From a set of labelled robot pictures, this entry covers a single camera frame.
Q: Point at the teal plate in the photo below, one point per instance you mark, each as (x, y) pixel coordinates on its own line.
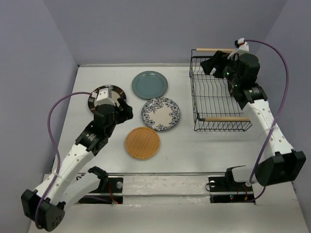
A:
(149, 84)

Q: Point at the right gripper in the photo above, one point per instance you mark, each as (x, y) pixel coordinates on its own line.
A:
(219, 59)

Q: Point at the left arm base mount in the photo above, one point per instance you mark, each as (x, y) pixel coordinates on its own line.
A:
(106, 193)

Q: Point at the black wire dish rack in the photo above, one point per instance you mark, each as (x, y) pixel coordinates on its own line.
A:
(212, 106)

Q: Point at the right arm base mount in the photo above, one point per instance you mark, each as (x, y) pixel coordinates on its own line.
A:
(223, 189)

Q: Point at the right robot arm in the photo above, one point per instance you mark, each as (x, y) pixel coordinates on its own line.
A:
(277, 161)

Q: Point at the woven bamboo plate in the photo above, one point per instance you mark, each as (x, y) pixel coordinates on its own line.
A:
(142, 143)

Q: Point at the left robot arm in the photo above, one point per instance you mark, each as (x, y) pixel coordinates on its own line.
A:
(46, 204)

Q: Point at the small black striped plate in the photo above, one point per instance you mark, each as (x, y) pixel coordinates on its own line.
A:
(116, 92)

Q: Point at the blue floral plate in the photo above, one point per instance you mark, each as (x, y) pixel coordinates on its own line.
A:
(160, 114)

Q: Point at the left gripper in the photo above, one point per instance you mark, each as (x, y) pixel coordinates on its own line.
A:
(126, 113)

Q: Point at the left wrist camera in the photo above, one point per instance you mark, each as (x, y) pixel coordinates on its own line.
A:
(103, 96)

